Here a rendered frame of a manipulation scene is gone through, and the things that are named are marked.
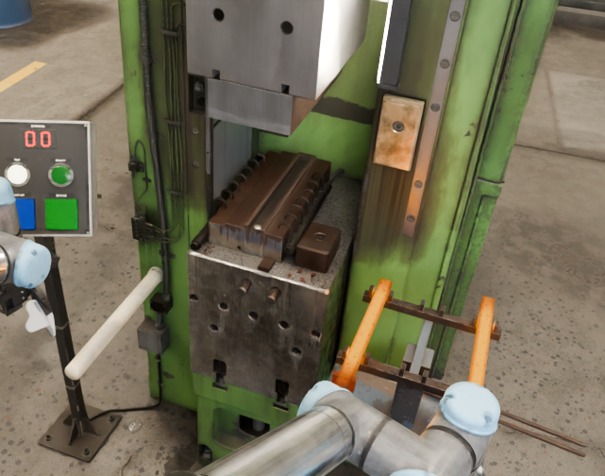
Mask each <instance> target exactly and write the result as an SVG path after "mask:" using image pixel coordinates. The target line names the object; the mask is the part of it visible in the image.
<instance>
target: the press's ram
mask: <svg viewBox="0 0 605 476"><path fill-rule="evenodd" d="M369 6H370V0H186V31H187V66H188V73H191V74H196V75H200V76H204V77H212V78H214V77H215V76H216V75H218V74H219V73H220V79H221V80H225V81H230V82H234V83H239V84H243V85H247V86H252V87H256V88H261V89H265V90H269V91H274V92H278V93H282V92H283V91H284V90H285V89H286V88H287V87H288V85H290V86H289V94H290V95H295V96H300V97H304V98H308V99H312V100H316V99H317V97H318V96H319V95H320V94H321V93H322V91H323V90H324V89H325V88H326V87H327V85H328V84H329V83H330V81H331V80H332V79H333V78H335V76H336V75H337V74H338V73H339V72H340V70H341V69H342V68H343V67H344V65H345V64H346V63H347V62H348V60H349V59H350V58H351V57H352V56H353V54H354V53H355V52H356V51H357V49H358V48H359V47H360V46H361V44H362V43H363V42H364V40H365V33H366V27H367V20H368V13H369Z"/></svg>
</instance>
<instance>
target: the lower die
mask: <svg viewBox="0 0 605 476"><path fill-rule="evenodd" d="M264 156H265V161H263V158H262V159H261V160H260V161H259V164H260V168H259V169H257V168H258V166H257V165H256V166H255V167H254V169H253V172H254V176H253V177H251V172H250V173H249V175H248V176H247V177H246V178H247V183H244V182H245V180H244V181H243V182H242V183H241V184H240V186H241V191H240V192H238V191H239V188H237V189H236V190H235V191H234V193H233V194H234V199H231V196H230V197H229V199H228V200H227V201H226V203H227V208H226V209H225V204H224V205H223V206H222V207H221V208H220V210H219V211H218V212H217V213H216V214H215V215H214V216H213V218H212V219H211V220H210V222H209V242H210V243H213V244H216V245H219V246H223V247H229V248H232V249H236V250H240V251H242V252H246V253H250V254H253V255H257V256H261V257H263V258H264V257H269V258H272V259H275V260H276V261H278V262H281V261H282V259H283V258H284V256H285V254H286V253H285V252H284V247H285V245H286V244H287V242H288V239H289V235H290V229H289V228H288V227H287V226H281V227H280V229H278V228H277V226H278V225H279V224H280V223H287V224H289V225H290V226H291V227H292V230H293V231H292V234H293V232H294V229H295V219H294V218H293V217H292V216H287V218H286V219H284V215H285V214H287V213H292V214H294V215H295V216H296V217H297V219H298V224H299V220H300V219H301V210H300V209H299V208H297V207H293V209H292V210H290V208H291V206H293V205H299V206H301V207H302V208H303V210H304V214H305V211H306V209H307V201H306V200H305V199H303V198H299V199H298V201H297V202H296V201H295V200H296V198H297V197H298V196H304V197H306V198H307V199H308V201H309V202H310V205H311V198H312V193H311V192H310V191H307V190H306V191H304V193H303V194H301V191H302V189H304V188H310V189H312V190H313V192H314V197H315V196H316V193H317V185H316V184H315V183H313V182H310V183H309V186H307V185H306V184H307V182H308V181H309V180H315V181H317V182H318V184H319V190H320V188H321V186H322V178H321V177H320V176H319V175H315V176H314V177H313V178H312V177H311V175H312V174H313V173H320V174H322V175H323V176H324V179H325V180H324V183H326V182H328V181H329V175H330V167H331V161H324V160H320V159H316V156H314V155H311V154H306V153H302V152H298V154H294V153H290V152H286V151H282V152H281V153H277V152H273V151H268V152H267V153H266V154H265V155H264ZM299 156H304V157H308V158H311V159H310V160H309V162H308V163H307V165H306V166H305V167H304V169H303V170H302V172H301V173H300V175H299V176H298V177H297V179H296V180H295V182H294V183H293V185H292V186H291V188H290V189H289V191H288V192H287V193H286V195H285V196H284V197H283V198H282V199H281V201H280V202H279V204H278V205H277V207H276V208H275V210H274V211H273V213H272V214H271V215H270V217H269V218H268V220H267V221H266V223H265V224H264V225H263V227H262V228H261V230H260V233H256V232H253V231H249V230H248V225H249V224H250V222H251V221H252V220H253V218H254V217H255V216H256V214H257V213H258V212H259V210H260V209H261V207H262V206H263V205H264V203H265V202H266V201H267V199H268V198H269V196H270V195H271V194H272V193H273V192H274V191H275V189H276V188H277V186H278V185H279V184H280V182H281V181H282V180H283V178H284V177H285V176H286V174H287V173H288V171H289V170H290V169H291V167H292V166H293V165H294V163H295V162H296V160H297V159H298V158H299ZM310 205H309V206H310ZM237 246H240V247H241V249H238V248H237Z"/></svg>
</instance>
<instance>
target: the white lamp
mask: <svg viewBox="0 0 605 476"><path fill-rule="evenodd" d="M26 176H27V173H26V170H25V169H24V168H23V167H22V166H20V165H13V166H11V167H10V169H9V170H8V179H9V180H10V181H11V182H13V183H16V184H19V183H22V182H24V181H25V180H26Z"/></svg>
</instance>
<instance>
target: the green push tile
mask: <svg viewBox="0 0 605 476"><path fill-rule="evenodd" d="M45 225H46V229H47V230H78V199H74V198H46V199H45Z"/></svg>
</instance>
